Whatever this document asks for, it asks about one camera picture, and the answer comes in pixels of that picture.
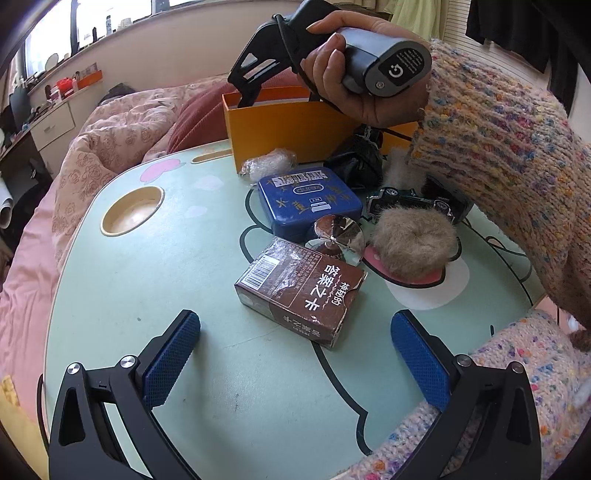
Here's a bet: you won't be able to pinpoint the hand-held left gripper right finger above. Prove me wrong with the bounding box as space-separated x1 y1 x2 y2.
390 309 542 480

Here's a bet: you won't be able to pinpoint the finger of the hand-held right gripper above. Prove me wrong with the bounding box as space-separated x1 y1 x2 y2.
228 16 298 110

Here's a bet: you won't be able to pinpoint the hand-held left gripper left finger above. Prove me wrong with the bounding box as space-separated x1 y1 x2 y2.
48 309 202 480

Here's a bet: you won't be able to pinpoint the orange cardboard box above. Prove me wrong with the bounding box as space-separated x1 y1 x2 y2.
222 86 417 175

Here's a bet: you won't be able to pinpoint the black umbrella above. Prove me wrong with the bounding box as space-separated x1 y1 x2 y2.
322 126 385 191

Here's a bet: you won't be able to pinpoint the grey fur piece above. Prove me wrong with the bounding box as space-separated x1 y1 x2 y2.
382 147 417 191

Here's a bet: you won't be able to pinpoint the clear plastic wrap ball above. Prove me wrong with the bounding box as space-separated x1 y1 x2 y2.
239 148 299 182

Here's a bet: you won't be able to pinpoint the brown fur ball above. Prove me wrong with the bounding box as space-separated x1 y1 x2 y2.
370 207 459 278

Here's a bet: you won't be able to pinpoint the blue toy car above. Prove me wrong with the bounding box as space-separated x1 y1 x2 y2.
366 186 456 223

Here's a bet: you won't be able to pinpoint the brown card box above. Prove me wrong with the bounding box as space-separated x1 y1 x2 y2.
233 236 369 350

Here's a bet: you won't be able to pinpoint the blue tin box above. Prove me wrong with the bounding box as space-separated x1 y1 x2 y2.
257 166 364 241

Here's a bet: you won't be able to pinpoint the silver cone spinning top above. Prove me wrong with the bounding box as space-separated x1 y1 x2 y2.
306 213 366 265

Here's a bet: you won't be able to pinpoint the green cartoon desktop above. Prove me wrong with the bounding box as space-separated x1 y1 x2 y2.
43 137 548 480

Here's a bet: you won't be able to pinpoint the person's right hand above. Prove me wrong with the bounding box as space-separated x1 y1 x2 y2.
299 11 433 128

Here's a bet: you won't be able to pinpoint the green hanging cloth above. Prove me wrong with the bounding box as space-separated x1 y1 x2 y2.
392 0 445 38

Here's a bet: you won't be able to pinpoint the dark red pillow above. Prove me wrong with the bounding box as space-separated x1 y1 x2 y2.
167 82 242 154

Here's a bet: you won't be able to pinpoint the person's colourful knit sweater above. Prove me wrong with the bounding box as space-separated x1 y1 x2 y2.
344 308 591 480

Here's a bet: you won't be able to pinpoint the black hanging clothes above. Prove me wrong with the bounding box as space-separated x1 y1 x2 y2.
465 0 591 114

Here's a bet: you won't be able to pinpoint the dark clothes on bed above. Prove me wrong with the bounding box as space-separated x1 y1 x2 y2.
98 82 138 105

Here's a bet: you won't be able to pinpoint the yellow cloth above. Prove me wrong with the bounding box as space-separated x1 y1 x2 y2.
0 375 22 409

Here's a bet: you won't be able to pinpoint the pink floral quilt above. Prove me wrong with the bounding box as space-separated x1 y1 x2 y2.
50 73 232 278

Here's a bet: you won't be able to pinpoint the orange tray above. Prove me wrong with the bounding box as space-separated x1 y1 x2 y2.
75 61 103 92

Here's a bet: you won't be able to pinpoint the white drawer cabinet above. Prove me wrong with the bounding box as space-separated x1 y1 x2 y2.
29 98 78 151

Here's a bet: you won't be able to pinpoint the black monitor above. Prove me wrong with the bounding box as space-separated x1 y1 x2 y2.
8 84 31 131

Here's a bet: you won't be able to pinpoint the black cable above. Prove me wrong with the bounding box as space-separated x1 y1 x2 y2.
461 216 534 283

